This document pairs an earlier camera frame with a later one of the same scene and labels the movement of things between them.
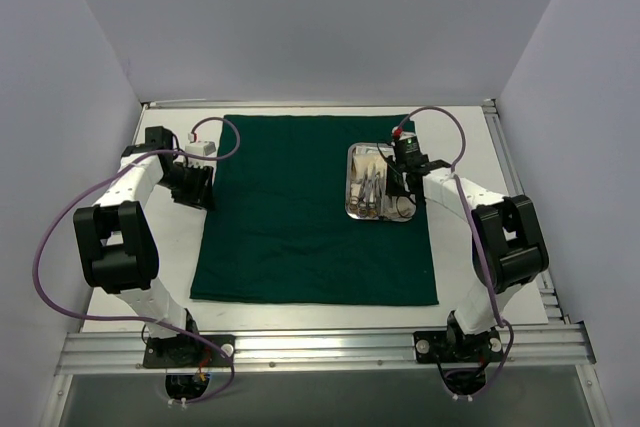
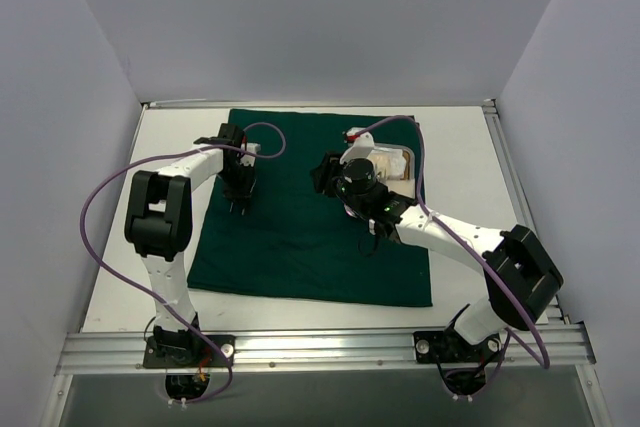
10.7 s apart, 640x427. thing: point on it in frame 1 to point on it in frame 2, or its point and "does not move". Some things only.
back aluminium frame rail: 488,105 does not move
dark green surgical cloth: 278,230 does not move
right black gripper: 396,179 to 324,177
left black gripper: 195,183 to 239,189
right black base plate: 441,345 does not move
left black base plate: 188,351 does not move
